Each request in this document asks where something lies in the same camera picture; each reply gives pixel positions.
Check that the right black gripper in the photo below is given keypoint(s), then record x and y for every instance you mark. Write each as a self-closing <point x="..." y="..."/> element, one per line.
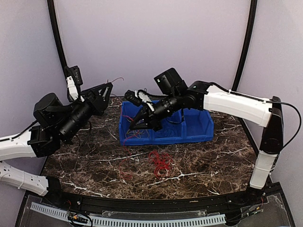
<point x="151" y="120"/>

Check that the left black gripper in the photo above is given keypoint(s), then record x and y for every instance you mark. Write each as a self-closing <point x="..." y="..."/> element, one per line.
<point x="95" y="99"/>

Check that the blue three-compartment plastic bin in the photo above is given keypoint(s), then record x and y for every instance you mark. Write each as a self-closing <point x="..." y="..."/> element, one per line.
<point x="187" y="126"/>

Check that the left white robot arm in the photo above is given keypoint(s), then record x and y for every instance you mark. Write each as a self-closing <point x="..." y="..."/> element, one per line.
<point x="54" y="124"/>

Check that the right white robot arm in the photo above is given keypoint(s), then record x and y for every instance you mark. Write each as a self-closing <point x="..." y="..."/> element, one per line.
<point x="210" y="96"/>

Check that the clear acrylic plate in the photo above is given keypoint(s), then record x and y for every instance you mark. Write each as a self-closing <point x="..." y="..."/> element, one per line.
<point x="154" y="216"/>

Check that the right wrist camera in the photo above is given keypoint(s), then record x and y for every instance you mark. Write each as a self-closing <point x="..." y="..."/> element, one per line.
<point x="138" y="98"/>

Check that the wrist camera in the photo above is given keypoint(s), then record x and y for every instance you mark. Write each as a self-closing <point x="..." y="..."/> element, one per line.
<point x="138" y="98"/>
<point x="74" y="81"/>

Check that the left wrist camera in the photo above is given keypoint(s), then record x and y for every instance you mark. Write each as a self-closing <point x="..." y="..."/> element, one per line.
<point x="74" y="81"/>

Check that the left black frame post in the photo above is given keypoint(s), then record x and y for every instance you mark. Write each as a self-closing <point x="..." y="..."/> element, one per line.
<point x="56" y="34"/>

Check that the black frame post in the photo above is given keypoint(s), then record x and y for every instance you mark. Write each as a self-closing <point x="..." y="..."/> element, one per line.
<point x="246" y="44"/>
<point x="56" y="34"/>

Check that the black front rail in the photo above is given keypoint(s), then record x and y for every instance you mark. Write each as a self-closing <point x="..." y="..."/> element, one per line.
<point x="226" y="203"/>

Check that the right black frame post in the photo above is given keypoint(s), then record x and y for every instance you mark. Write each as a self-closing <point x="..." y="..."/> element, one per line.
<point x="246" y="44"/>

